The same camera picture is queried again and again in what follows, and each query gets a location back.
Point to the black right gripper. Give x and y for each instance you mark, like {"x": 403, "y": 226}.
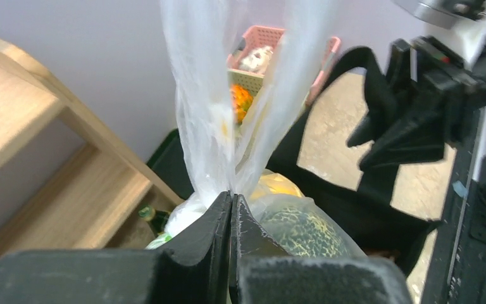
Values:
{"x": 426, "y": 103}

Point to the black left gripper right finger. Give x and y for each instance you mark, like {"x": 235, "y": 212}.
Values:
{"x": 263, "y": 272}

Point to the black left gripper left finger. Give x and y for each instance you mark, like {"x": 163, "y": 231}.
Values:
{"x": 193, "y": 267}

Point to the black fabric tote bag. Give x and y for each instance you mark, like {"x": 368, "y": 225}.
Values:
{"x": 366, "y": 213}

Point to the clear plastic grocery bag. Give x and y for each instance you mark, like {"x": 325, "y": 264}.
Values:
{"x": 219, "y": 154}

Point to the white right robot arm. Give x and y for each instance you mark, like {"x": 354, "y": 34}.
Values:
{"x": 459, "y": 25}

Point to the green netted toy melon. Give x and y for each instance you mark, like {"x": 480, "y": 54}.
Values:
{"x": 305, "y": 233}

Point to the green perrier glass bottle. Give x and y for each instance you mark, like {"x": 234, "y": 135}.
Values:
{"x": 156, "y": 219}

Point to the yellow toy bell pepper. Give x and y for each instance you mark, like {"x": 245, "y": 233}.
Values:
{"x": 274, "y": 183}

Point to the black plastic tray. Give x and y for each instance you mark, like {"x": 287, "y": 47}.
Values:
{"x": 168, "y": 163}

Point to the white item in pink basket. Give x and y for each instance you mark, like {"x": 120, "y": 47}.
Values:
{"x": 257, "y": 60}

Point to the green plastic basket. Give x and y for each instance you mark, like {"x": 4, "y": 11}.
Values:
{"x": 251, "y": 82}

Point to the pink plastic basket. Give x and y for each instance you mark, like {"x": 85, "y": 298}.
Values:
{"x": 259, "y": 36}

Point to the orange toy pineapple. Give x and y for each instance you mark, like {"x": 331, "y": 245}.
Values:
{"x": 241, "y": 102}

